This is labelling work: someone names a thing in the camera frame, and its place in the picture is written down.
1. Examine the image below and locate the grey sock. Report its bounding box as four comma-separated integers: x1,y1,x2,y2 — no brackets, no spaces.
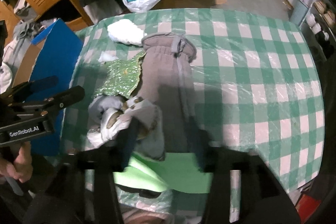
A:
88,95,123,123

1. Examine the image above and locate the light green cloth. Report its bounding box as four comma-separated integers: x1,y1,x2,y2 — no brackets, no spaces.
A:
113,152,211,194

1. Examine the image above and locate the green glitter cloth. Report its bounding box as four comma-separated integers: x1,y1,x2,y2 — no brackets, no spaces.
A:
94,51,146,98

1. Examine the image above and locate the white patterned cloth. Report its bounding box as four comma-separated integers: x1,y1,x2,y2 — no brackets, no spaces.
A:
87,97,165,152

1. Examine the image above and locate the grey-brown knit sleeve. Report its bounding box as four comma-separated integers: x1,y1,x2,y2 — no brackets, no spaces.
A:
136,32,197,153

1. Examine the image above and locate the person's left hand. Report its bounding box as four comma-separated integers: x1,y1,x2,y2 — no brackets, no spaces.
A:
0,141,33,183

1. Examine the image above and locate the blue cardboard box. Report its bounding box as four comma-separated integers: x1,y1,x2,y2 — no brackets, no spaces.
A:
12,18,85,156

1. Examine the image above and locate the small white tissue piece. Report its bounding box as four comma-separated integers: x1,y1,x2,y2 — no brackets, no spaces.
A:
98,52,118,63

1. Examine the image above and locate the grey clothes pile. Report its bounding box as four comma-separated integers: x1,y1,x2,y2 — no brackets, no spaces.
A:
13,0,56,40

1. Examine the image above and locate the green checkered tablecloth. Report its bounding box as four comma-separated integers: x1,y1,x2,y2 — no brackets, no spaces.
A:
60,8,326,224

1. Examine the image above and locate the white plastic bag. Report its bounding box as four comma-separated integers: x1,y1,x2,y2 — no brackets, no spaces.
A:
122,0,161,13

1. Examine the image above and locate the brown cardboard box floor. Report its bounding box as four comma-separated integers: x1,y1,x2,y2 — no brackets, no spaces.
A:
151,0,227,10

